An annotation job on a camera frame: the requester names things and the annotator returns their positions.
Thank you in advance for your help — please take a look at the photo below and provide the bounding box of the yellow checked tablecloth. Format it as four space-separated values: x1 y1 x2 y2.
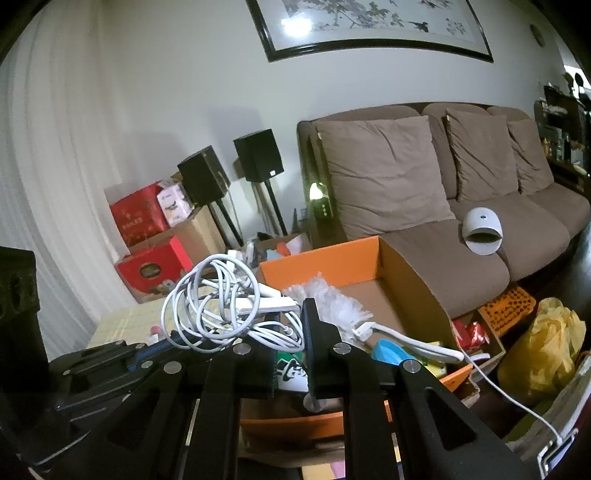
88 298 222 352

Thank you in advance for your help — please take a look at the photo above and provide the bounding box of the framed ink painting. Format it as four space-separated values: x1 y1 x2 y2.
246 0 495 64

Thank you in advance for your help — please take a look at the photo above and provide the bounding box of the medium brown cushion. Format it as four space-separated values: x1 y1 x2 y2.
445 108 520 203

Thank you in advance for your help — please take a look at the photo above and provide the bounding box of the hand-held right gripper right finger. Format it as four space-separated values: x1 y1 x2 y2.
300 298 532 480

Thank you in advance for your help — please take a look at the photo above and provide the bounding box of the white power cable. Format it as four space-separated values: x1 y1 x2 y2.
462 353 570 445

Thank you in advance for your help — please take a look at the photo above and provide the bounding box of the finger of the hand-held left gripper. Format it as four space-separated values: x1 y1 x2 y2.
50 340 186 385

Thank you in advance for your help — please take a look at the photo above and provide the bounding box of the white pleated curtain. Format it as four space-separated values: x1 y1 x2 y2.
0 46 139 361

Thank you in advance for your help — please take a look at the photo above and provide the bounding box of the white feather duster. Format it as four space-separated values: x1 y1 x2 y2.
281 272 465 363

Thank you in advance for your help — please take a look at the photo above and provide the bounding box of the cluttered dark shelf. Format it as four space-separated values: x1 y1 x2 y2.
533 69 591 185

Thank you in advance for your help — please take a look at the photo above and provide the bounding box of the blue funnel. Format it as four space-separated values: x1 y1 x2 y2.
372 339 407 366

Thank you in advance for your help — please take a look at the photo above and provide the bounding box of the open box of clutter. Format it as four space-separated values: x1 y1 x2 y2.
228 233 311 273

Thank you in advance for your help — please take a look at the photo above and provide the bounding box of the green toothpaste box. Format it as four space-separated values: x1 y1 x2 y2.
274 342 458 394

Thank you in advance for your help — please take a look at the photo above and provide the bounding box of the black speaker on stand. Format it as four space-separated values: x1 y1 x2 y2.
178 145 245 248
233 129 290 236

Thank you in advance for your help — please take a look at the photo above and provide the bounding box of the brown sofa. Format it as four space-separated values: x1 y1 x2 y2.
297 102 591 319

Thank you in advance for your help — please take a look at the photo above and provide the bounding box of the brown cardboard box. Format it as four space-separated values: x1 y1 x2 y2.
104 173 227 264

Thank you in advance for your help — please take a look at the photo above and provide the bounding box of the yellow plastic bag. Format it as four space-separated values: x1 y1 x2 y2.
498 298 587 407

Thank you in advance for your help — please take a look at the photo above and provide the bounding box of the white cable bundle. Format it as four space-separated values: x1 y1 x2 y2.
161 251 305 354

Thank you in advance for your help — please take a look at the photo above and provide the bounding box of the pink white carton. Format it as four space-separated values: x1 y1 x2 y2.
157 182 194 227

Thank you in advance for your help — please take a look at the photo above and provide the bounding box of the small brown cushion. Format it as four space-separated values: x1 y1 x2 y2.
507 119 555 196

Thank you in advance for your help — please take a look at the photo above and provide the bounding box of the large brown cushion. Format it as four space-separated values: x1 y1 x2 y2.
315 115 456 241

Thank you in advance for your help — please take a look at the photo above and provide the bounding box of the red gift bag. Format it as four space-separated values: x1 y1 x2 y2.
115 235 194 304

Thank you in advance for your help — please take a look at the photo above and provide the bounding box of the orange plastic basket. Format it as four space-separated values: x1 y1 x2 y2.
478 286 539 338

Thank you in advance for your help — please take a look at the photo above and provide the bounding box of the orange cardboard box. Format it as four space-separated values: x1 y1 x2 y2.
240 235 474 444

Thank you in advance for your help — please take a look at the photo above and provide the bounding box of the black night light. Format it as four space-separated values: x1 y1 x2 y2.
307 182 332 220

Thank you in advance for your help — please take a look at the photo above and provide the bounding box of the stack of papers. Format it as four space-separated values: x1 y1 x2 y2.
508 355 591 462

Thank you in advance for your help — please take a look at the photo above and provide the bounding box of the red gift box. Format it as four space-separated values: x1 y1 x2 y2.
110 184 170 248

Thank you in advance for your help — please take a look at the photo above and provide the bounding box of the small cardboard box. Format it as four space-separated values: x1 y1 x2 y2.
450 309 507 375

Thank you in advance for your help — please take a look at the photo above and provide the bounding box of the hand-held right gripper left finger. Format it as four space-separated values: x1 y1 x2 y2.
99 333 278 480

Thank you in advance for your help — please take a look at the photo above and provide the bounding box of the white nail lamp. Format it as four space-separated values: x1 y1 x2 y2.
463 208 504 256

